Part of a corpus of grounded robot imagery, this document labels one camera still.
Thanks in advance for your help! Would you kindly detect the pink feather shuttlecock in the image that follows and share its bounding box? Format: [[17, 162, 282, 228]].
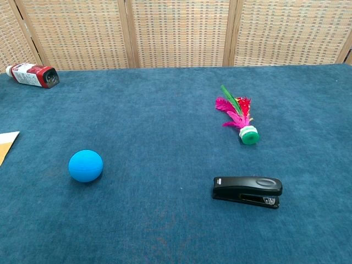
[[215, 84, 260, 145]]

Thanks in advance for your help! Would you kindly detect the blue table cloth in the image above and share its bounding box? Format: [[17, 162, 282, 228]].
[[0, 63, 352, 264]]

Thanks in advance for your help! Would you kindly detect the black stapler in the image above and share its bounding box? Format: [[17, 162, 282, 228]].
[[211, 176, 283, 209]]

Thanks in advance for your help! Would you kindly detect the yellow white paper envelope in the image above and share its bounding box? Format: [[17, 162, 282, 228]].
[[0, 131, 20, 167]]

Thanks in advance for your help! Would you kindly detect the blue ball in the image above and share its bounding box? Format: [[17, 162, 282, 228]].
[[68, 149, 104, 183]]

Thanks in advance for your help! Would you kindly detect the red white labelled bottle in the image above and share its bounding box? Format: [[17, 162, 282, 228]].
[[5, 62, 61, 89]]

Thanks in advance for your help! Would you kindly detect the woven folding screen panel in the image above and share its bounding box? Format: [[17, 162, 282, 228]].
[[15, 0, 140, 71], [222, 0, 352, 67], [0, 0, 42, 74], [125, 0, 238, 69]]

